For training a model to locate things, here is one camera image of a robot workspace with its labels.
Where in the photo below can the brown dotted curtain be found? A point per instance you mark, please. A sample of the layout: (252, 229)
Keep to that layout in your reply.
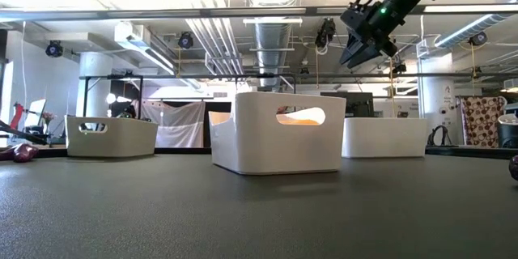
(481, 121)

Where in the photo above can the black metal rack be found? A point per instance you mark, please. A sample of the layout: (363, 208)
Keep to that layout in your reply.
(202, 76)

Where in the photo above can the red object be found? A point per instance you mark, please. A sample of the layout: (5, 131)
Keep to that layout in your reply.
(17, 115)

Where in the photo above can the black horizontal rail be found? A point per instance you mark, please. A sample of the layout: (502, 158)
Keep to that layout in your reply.
(445, 75)

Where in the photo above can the black ceiling spotlight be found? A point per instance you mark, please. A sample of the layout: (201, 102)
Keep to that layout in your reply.
(478, 39)
(325, 32)
(185, 41)
(53, 49)

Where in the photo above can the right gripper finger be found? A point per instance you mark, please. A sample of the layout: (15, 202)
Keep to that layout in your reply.
(352, 50)
(366, 56)

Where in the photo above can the grey plastic basket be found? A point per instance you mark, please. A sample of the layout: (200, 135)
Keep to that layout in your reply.
(121, 141)

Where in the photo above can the white tilted board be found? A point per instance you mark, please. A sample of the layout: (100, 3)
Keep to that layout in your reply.
(35, 111)

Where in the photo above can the small purple eggplant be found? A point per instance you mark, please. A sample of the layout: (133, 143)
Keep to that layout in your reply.
(25, 153)
(515, 168)
(6, 154)

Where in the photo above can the white ribbed duct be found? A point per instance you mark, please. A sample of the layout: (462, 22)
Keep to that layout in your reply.
(465, 32)

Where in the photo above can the silver ventilation duct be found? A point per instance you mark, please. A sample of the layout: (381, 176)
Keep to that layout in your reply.
(272, 56)

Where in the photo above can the flower vase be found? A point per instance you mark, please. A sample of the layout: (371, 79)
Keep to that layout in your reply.
(47, 117)

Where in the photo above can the white hanging sheet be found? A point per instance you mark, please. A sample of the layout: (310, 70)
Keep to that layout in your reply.
(178, 125)

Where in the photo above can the white round pillar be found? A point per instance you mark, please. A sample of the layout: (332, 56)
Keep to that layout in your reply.
(95, 85)
(437, 89)

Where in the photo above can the black round bin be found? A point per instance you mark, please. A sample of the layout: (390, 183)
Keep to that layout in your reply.
(508, 135)

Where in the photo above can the white plastic basket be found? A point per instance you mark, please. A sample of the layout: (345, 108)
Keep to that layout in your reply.
(384, 137)
(259, 145)

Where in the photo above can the black table mat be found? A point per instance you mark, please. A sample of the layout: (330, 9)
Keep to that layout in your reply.
(259, 218)

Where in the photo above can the orange fruit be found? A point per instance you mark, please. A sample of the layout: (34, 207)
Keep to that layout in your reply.
(299, 122)

